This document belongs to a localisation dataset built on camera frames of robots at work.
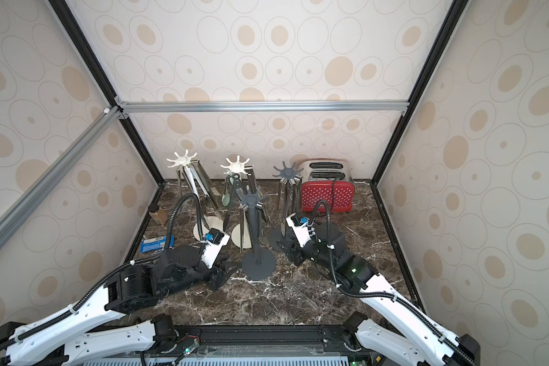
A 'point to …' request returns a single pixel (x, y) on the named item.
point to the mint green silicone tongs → (240, 189)
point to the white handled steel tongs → (193, 177)
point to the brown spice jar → (158, 214)
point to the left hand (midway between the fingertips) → (241, 264)
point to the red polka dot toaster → (329, 180)
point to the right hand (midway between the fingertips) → (291, 235)
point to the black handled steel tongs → (230, 184)
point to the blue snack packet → (155, 243)
